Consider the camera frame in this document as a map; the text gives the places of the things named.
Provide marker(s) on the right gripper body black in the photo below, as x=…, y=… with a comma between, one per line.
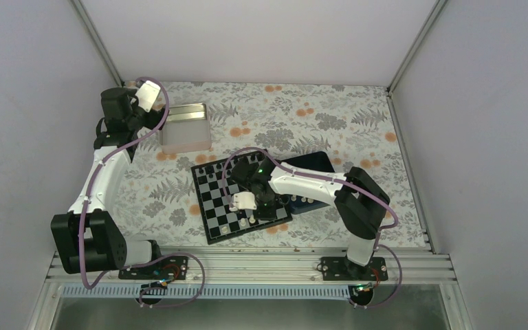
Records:
x=270, y=211

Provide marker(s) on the dark blue tin box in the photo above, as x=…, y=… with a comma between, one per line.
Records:
x=317, y=161

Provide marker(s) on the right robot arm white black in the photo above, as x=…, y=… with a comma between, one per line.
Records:
x=359, y=200

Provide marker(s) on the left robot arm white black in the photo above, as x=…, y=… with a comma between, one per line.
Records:
x=87, y=230

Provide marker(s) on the black grey chess board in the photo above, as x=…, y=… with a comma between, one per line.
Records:
x=219, y=222

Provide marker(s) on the floral patterned table mat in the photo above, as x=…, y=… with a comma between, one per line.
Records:
x=352, y=125

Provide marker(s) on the silver metal tin tray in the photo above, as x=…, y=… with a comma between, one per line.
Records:
x=187, y=129

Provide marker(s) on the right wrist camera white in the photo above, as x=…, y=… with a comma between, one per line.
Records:
x=243, y=201

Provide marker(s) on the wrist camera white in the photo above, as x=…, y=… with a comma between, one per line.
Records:
x=243, y=201
x=147, y=94

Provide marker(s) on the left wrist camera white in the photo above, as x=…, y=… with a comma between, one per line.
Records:
x=147, y=94

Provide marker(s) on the aluminium rail frame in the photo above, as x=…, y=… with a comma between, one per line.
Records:
x=288, y=266

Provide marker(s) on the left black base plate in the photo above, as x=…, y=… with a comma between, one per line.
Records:
x=169, y=269

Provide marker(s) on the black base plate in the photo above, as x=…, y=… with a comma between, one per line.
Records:
x=169, y=269
x=340, y=268

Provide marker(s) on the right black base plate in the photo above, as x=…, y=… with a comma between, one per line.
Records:
x=340, y=268

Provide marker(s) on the grey slotted cable duct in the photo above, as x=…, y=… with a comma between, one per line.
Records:
x=210, y=291

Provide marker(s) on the aluminium corner post left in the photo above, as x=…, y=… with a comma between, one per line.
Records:
x=97, y=41

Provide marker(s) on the aluminium corner post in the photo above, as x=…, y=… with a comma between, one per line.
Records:
x=431, y=19
x=97, y=41

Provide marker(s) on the aluminium corner post right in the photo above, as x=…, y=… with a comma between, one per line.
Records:
x=431, y=19

